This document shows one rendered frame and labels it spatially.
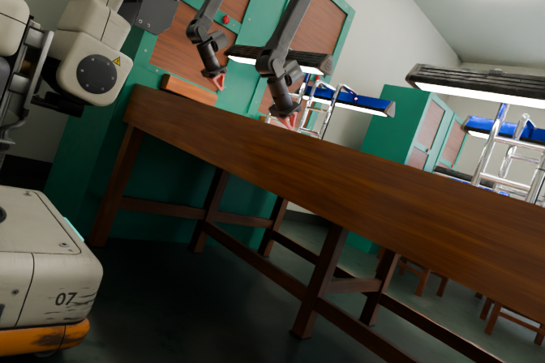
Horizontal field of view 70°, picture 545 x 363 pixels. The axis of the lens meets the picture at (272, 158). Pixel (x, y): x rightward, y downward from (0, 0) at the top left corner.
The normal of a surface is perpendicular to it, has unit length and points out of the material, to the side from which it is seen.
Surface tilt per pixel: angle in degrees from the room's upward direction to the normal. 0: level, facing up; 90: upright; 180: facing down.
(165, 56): 90
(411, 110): 90
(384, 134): 90
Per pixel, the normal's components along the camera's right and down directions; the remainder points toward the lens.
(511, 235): -0.65, -0.22
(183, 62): 0.67, 0.26
